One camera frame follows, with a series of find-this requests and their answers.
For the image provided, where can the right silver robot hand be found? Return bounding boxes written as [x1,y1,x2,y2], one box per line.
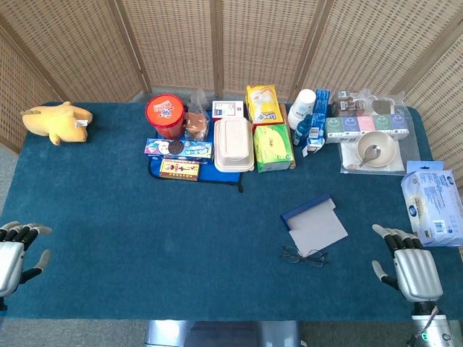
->
[371,223,444,303]

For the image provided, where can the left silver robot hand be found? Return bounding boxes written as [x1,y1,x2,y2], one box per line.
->
[0,220,53,298]

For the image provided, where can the blue grey glasses pouch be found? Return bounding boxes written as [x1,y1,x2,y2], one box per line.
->
[280,194,349,257]

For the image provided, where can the black thin-frame glasses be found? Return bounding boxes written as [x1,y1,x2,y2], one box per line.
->
[281,245,326,268]

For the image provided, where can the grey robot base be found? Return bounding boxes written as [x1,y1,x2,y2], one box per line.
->
[144,320,302,347]

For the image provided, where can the blue white wet wipes pack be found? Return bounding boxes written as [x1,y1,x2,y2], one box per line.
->
[400,169,463,249]

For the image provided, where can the light blue card package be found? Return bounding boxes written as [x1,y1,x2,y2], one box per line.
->
[406,160,445,175]

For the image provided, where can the teal carpet table cover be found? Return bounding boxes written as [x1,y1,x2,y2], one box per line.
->
[0,100,463,322]

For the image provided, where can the grey spoon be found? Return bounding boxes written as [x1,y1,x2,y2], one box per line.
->
[357,144,382,168]

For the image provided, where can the beige bowl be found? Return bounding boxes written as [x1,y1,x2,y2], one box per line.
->
[357,130,398,168]

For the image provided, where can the clear zip bag white cloth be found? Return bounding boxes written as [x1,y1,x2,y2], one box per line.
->
[339,139,422,177]

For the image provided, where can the yellow plush toy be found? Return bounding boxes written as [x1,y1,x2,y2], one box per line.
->
[20,100,93,146]

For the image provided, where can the row of pastel boxes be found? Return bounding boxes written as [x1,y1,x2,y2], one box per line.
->
[324,113,410,145]

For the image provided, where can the clear bag with mirror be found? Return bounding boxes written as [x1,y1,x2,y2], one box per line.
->
[367,92,408,119]

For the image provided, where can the clear bag brown chocolates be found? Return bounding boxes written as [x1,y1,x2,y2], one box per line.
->
[331,89,373,119]

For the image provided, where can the blue spray bottle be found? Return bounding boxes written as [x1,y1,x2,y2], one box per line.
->
[292,113,313,147]

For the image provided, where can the green tissue pack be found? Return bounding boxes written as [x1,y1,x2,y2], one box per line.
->
[252,124,296,174]

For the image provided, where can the yellow red small box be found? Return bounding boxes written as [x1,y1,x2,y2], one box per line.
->
[158,158,201,181]

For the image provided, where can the blue Oreo cookie box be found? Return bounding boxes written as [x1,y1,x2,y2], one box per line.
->
[143,137,213,163]

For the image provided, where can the white plastic bottle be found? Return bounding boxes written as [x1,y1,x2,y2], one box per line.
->
[287,88,317,130]

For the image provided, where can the red instant noodle bucket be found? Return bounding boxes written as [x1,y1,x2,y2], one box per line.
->
[145,93,186,140]

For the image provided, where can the beige lunch box container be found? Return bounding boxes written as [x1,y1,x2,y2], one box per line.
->
[213,116,255,173]

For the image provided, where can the yellow Lipton tea box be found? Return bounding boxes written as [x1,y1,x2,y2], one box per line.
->
[245,85,284,127]

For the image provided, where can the bread in clear bag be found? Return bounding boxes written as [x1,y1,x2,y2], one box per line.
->
[183,89,211,142]

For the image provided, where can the small white red box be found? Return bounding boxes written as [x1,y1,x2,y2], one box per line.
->
[211,100,245,122]

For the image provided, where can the wicker folding screen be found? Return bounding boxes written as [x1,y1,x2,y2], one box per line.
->
[0,0,463,181]

